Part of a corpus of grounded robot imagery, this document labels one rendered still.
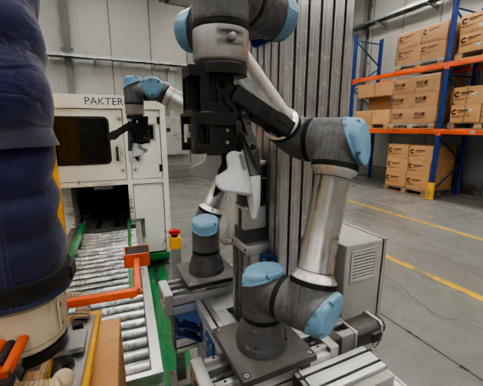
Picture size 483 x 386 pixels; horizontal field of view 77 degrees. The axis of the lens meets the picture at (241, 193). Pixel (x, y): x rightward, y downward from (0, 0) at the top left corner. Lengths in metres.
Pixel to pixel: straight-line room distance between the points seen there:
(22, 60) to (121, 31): 9.64
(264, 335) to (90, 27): 9.90
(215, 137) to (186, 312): 1.02
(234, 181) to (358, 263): 0.87
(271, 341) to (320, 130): 0.56
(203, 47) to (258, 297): 0.61
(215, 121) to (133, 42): 9.95
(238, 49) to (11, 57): 0.46
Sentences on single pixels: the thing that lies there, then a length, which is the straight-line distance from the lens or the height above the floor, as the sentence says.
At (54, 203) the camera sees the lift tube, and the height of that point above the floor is 1.47.
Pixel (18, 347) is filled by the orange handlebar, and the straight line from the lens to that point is 0.84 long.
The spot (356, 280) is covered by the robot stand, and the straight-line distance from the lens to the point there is 1.23.
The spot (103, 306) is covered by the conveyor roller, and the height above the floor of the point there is 0.53.
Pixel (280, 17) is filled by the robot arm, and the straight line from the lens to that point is 0.52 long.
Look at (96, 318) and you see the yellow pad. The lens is 1.08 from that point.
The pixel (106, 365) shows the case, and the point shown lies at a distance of 1.11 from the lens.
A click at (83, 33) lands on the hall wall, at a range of 10.29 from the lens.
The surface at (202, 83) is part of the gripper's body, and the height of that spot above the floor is 1.69.
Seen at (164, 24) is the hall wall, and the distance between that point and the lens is 10.63.
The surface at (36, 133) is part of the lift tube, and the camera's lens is 0.75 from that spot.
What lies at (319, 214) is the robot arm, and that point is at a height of 1.43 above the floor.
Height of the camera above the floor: 1.64
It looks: 12 degrees down
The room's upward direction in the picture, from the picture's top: straight up
